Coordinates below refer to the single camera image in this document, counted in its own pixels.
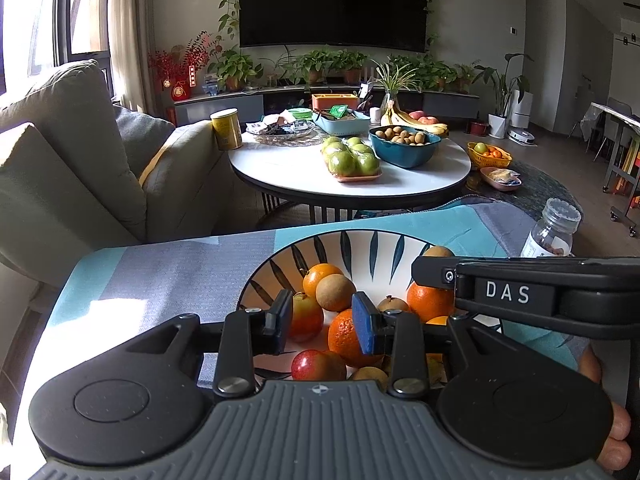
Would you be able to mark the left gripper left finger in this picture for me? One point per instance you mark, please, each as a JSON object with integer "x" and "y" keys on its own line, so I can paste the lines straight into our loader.
{"x": 244, "y": 334}

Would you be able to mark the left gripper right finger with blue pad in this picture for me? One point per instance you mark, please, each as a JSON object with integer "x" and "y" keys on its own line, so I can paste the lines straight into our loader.
{"x": 404, "y": 338}

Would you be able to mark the brown kiwi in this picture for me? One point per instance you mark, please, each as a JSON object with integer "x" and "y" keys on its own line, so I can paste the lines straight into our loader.
{"x": 391, "y": 303}
{"x": 371, "y": 373}
{"x": 334, "y": 293}
{"x": 438, "y": 252}

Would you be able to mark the small orange mandarin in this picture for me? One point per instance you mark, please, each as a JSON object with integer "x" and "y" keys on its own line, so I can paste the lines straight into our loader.
{"x": 315, "y": 275}

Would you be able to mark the person's right hand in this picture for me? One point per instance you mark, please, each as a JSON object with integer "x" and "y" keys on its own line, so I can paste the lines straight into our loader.
{"x": 616, "y": 452}

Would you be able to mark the clear jar orange label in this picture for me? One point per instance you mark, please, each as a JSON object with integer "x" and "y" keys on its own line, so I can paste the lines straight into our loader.
{"x": 553, "y": 233}

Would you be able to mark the blue striped white bowl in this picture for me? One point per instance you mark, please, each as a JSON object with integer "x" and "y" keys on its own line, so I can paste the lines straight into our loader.
{"x": 377, "y": 262}

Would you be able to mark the dark marble side table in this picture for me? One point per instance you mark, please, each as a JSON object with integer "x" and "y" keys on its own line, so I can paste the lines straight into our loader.
{"x": 537, "y": 187}

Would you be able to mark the blue grey tablecloth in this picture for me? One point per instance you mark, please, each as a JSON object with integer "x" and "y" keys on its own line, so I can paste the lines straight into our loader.
{"x": 116, "y": 293}

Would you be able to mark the rolling metal cart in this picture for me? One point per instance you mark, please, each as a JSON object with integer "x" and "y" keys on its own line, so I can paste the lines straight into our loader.
{"x": 622, "y": 175}

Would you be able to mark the pink snack dish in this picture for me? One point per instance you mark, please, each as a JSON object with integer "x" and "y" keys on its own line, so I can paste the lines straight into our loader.
{"x": 502, "y": 179}

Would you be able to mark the white round coffee table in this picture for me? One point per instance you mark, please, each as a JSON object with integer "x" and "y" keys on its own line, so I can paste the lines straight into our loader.
{"x": 296, "y": 172}

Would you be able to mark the yellow fruit basket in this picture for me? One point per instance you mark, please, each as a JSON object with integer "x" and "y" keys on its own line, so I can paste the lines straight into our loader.
{"x": 487, "y": 155}

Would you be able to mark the white robot vacuum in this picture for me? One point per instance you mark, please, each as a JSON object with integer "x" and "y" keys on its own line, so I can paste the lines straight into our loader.
{"x": 521, "y": 136}

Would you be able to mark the tray of green apples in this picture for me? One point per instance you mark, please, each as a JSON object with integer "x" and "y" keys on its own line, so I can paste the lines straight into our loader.
{"x": 350, "y": 159}

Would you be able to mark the blue bowl of nuts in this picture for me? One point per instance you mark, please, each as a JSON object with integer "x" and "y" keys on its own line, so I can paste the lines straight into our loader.
{"x": 403, "y": 146}

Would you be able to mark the glass plate with snacks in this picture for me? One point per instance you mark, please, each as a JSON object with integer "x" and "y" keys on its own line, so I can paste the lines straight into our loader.
{"x": 276, "y": 129}

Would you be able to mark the yellow tin can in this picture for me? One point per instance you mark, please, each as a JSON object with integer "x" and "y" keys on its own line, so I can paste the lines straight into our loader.
{"x": 227, "y": 129}

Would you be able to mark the banana bunch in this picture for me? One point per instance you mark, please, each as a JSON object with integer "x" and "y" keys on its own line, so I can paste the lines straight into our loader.
{"x": 392, "y": 115}

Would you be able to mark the light blue snack tray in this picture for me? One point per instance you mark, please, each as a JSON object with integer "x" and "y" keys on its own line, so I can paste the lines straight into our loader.
{"x": 352, "y": 124}

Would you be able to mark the grey throw pillow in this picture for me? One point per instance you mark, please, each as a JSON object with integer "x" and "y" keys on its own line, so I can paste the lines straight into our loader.
{"x": 142, "y": 135}

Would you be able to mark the beige sofa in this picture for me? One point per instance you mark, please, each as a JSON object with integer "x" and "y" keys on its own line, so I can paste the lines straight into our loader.
{"x": 66, "y": 186}

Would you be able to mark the tall plant white pot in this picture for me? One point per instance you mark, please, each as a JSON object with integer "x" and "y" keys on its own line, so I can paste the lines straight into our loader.
{"x": 504, "y": 88}

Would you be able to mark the orange box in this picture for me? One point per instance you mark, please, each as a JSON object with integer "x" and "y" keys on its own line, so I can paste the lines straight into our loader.
{"x": 325, "y": 101}

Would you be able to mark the spider plant in vase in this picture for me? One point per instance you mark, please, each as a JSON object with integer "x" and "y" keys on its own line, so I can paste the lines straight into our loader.
{"x": 392, "y": 78}

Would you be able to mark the potted green plant left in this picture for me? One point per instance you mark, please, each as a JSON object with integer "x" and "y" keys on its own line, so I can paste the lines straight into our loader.
{"x": 234, "y": 69}

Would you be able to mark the red flower decoration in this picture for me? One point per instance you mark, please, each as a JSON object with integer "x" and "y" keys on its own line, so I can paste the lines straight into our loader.
{"x": 177, "y": 69}

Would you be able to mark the beige curtain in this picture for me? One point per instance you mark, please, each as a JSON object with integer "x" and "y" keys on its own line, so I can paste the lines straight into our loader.
{"x": 130, "y": 37}

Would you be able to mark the black wall television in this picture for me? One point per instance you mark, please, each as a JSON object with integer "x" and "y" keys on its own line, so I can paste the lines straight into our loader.
{"x": 382, "y": 24}

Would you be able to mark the dark window frame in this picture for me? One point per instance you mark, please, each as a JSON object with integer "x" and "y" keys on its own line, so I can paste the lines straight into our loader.
{"x": 37, "y": 35}

